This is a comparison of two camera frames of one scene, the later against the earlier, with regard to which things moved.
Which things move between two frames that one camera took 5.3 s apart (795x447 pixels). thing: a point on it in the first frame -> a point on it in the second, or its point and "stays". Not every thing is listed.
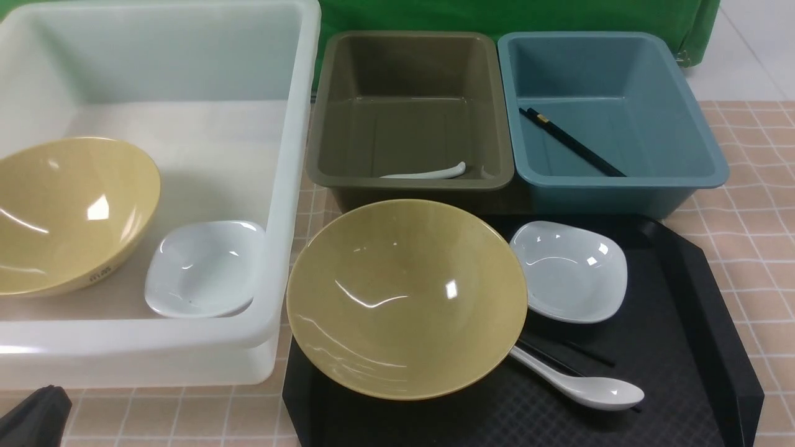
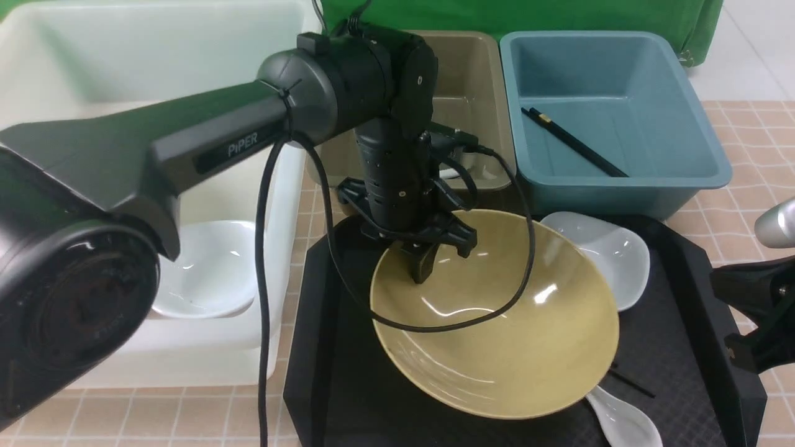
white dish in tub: (205, 269) stays
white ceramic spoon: (597, 393) -> (624, 425)
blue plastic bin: (603, 124) stays
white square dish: (571, 275) -> (622, 256)
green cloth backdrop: (693, 25) stays
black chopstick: (587, 351) -> (632, 383)
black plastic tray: (684, 338) stays
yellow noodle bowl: (407, 299) -> (549, 356)
